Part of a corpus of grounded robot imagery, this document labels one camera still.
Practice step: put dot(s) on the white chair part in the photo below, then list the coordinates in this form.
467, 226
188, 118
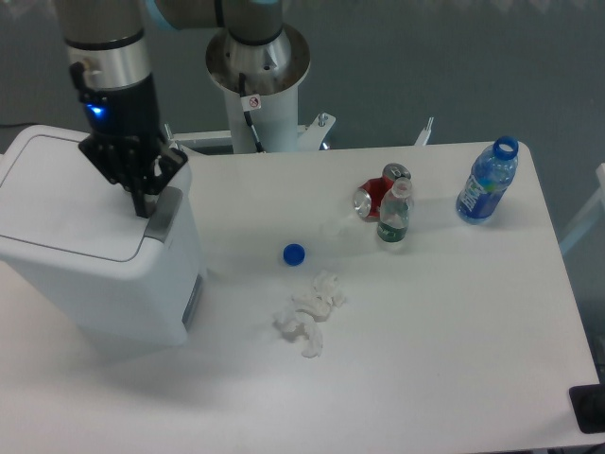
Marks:
586, 217

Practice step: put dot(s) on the blue plastic drink bottle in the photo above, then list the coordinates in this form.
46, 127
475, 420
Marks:
491, 175

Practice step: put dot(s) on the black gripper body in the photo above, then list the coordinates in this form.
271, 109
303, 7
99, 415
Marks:
126, 112

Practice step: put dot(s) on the black device at edge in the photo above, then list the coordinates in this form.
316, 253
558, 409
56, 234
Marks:
588, 406

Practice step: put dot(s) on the small clear green-label bottle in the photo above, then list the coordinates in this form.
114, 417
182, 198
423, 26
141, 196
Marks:
395, 210

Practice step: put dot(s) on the white trash can lid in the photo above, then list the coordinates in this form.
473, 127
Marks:
53, 200

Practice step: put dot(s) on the white metal base frame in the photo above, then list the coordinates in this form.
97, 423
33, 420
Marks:
310, 136

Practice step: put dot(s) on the crushed red soda can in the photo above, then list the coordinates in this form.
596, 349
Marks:
368, 196

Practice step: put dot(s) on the crumpled white tissue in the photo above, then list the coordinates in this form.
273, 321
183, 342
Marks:
302, 316

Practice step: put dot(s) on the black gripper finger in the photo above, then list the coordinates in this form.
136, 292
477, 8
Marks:
129, 161
164, 164

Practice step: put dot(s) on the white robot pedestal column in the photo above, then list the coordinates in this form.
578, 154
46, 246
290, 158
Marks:
260, 84

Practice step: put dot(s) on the white trash can body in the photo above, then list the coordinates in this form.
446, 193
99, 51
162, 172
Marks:
150, 298

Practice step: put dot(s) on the blue bottle cap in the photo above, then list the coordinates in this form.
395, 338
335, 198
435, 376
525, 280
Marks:
294, 254

